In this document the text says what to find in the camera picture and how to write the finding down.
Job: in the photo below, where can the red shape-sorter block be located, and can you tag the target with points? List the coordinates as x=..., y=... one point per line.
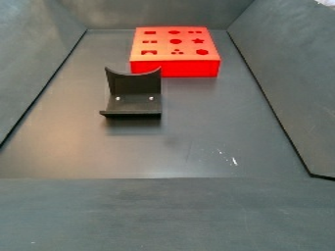
x=182, y=50

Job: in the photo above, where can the black curved holder stand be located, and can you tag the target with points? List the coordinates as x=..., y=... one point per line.
x=136, y=94

